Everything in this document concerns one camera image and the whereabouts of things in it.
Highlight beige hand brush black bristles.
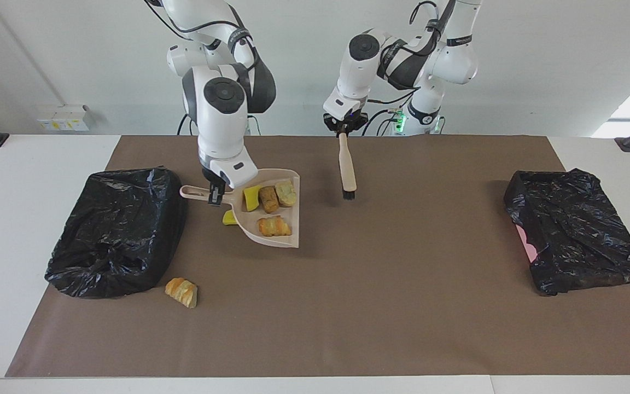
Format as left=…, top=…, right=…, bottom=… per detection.
left=339, top=131, right=358, bottom=200

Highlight yellow green sponge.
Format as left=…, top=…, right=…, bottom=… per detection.
left=243, top=185, right=262, bottom=212

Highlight beige plastic dustpan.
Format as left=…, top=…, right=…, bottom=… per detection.
left=179, top=169, right=301, bottom=249

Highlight brown toy bread roll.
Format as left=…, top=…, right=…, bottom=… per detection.
left=259, top=186, right=280, bottom=214

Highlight pale toy croissant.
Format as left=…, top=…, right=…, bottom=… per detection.
left=275, top=180, right=298, bottom=207
left=258, top=215, right=292, bottom=237

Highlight orange striped toy croissant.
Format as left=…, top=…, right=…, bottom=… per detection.
left=164, top=277, right=199, bottom=309

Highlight tall black bag-lined bin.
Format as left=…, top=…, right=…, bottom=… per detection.
left=44, top=167, right=189, bottom=299

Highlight pink bin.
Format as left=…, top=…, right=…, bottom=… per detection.
left=515, top=223, right=538, bottom=263

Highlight low black trash bag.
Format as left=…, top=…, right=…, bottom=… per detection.
left=503, top=168, right=630, bottom=297

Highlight brown paper table mat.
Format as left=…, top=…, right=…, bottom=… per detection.
left=4, top=135, right=630, bottom=378

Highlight black left base cable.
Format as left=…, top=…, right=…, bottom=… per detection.
left=361, top=108, right=403, bottom=136

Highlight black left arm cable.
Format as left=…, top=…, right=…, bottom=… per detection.
left=367, top=0, right=447, bottom=137

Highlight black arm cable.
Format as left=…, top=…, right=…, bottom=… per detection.
left=367, top=0, right=447, bottom=137
left=144, top=0, right=255, bottom=55

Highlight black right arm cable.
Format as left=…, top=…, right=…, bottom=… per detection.
left=144, top=0, right=255, bottom=55

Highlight white wall outlet box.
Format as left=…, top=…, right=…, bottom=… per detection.
left=35, top=105, right=90, bottom=132

